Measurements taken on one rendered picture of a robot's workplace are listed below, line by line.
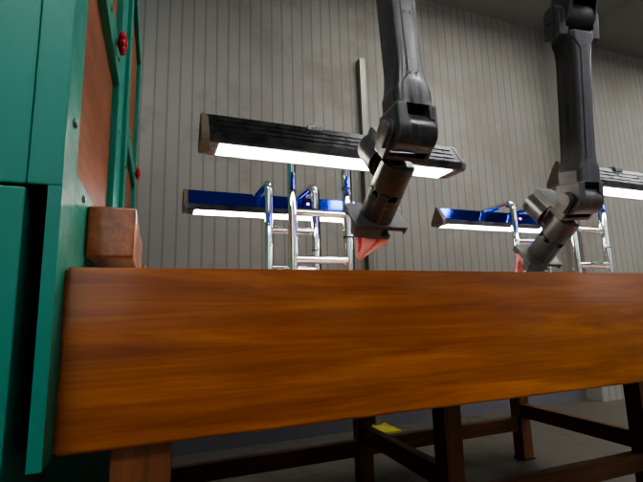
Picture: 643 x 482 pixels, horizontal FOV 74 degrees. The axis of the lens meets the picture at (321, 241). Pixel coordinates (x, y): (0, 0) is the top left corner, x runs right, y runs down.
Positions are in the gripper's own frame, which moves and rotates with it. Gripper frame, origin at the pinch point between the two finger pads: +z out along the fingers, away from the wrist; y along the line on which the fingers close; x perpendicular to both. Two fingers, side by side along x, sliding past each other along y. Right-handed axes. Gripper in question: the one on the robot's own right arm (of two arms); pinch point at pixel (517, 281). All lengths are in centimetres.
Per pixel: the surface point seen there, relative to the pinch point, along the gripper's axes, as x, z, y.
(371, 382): 30, -13, 57
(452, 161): -22.0, -18.4, 17.4
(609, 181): -21.3, -19.3, -37.1
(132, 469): 34, -7, 84
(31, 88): 8, -35, 95
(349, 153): -21, -17, 44
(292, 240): -21, 8, 51
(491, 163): -185, 61, -161
